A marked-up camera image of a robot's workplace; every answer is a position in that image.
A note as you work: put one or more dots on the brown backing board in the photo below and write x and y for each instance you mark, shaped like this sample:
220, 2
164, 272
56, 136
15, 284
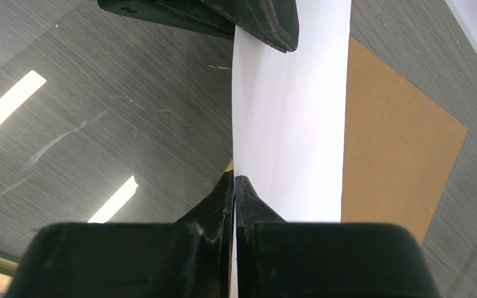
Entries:
400, 146

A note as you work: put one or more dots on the photo with white borders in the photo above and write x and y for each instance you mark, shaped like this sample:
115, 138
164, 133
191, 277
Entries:
288, 114

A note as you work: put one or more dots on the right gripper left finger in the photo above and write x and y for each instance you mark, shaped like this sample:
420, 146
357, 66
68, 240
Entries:
187, 258

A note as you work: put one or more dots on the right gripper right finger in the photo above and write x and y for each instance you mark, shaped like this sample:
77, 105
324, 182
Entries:
277, 258

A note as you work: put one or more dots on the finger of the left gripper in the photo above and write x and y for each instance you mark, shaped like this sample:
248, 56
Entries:
193, 16
273, 22

